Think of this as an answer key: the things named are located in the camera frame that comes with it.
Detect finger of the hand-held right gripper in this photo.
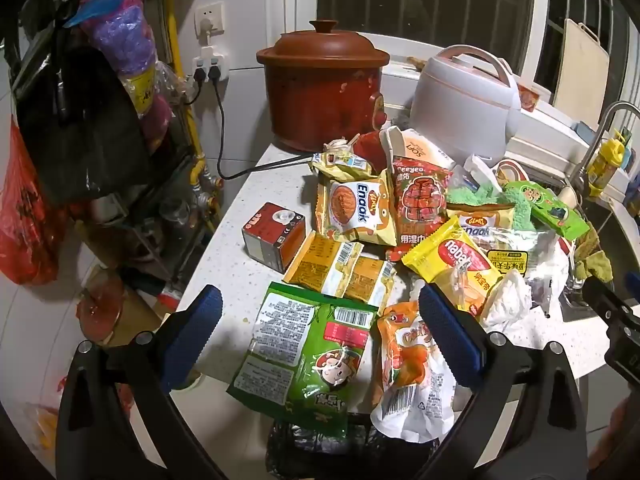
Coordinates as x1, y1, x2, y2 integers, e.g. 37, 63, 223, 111
581, 275, 633, 318

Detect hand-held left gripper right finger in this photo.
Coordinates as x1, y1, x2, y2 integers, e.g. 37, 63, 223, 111
415, 282, 589, 480

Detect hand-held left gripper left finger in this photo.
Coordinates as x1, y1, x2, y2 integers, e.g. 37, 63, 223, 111
55, 284, 232, 480

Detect orange jelly pouch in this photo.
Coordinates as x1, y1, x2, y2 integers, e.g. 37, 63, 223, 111
370, 300, 457, 444

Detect green snack bag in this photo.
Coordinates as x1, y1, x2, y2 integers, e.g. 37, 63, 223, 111
226, 281, 382, 439

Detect green fuzzy cloth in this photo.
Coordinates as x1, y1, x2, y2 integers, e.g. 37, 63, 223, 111
446, 181, 535, 232

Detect shiny black garbage bag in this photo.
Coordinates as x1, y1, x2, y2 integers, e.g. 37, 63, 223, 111
264, 412, 437, 480

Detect person's right forearm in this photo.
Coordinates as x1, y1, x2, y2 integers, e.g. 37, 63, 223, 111
586, 394, 640, 480

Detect olive green rag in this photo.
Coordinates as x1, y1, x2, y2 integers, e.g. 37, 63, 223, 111
571, 221, 614, 284

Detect steel sink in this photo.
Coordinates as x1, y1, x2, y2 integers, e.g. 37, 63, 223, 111
559, 194, 640, 323

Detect white crumpled tissue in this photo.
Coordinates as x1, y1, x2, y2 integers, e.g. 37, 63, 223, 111
479, 269, 534, 332

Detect clear wrapper black yellow label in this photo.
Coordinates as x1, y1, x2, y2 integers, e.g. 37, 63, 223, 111
486, 237, 572, 312

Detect yellow wafer packet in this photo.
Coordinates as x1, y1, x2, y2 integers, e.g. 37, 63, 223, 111
401, 216, 504, 317

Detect flat yellow seasoning packet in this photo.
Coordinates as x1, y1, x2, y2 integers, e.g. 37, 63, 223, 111
344, 255, 397, 307
282, 232, 364, 297

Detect brown lidded pot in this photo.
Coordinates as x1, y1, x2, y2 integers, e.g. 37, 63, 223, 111
76, 275, 161, 347

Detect green cartoon packet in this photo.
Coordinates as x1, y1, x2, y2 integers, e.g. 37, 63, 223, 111
501, 180, 592, 242

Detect yellow noodle snack packet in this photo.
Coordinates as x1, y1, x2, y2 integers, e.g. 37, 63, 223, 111
445, 207, 517, 252
314, 170, 397, 247

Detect small red carton box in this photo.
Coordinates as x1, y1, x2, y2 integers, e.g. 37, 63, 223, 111
241, 202, 307, 272

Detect yellow dish soap bottle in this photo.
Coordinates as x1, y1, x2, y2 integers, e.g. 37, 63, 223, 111
586, 131, 629, 199

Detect red wet wipes packet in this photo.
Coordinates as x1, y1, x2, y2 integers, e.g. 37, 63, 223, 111
389, 155, 454, 262

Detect metal storage rack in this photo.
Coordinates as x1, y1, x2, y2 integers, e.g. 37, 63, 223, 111
50, 0, 223, 311

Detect red paper cup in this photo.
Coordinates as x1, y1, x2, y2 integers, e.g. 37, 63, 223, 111
492, 159, 529, 184

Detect steel faucet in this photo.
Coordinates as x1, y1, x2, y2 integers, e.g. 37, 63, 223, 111
569, 101, 640, 192

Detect small yellow crumpled packet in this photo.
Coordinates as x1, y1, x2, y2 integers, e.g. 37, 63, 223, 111
311, 151, 374, 182

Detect red plastic bag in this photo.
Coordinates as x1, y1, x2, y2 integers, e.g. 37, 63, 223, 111
0, 120, 63, 287

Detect red instant noodle bowl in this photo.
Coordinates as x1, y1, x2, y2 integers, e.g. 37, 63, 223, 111
516, 84, 542, 112

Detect beige cutting board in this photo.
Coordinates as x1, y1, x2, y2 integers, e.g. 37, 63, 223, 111
551, 18, 612, 129

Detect yellow gas pipe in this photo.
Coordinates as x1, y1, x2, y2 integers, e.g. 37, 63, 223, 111
162, 0, 221, 216

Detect white rice cooker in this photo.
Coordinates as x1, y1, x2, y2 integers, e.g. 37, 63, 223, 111
409, 44, 524, 162

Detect large black plastic bag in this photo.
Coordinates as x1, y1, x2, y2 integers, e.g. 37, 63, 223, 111
10, 25, 153, 208

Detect brown clay slow cooker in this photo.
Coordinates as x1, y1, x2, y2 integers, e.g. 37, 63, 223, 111
256, 20, 392, 154

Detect purple plastic bag bundle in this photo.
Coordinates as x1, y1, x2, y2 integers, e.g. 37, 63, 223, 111
80, 0, 157, 78

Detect barred window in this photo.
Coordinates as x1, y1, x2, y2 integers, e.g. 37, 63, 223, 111
316, 0, 640, 113

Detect blue plastic bag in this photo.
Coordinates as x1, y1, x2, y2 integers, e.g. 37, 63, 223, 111
64, 0, 126, 28

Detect black power cable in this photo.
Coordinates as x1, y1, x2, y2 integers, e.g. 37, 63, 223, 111
202, 72, 321, 181

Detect white wall power socket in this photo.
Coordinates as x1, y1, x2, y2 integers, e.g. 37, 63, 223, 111
191, 46, 232, 84

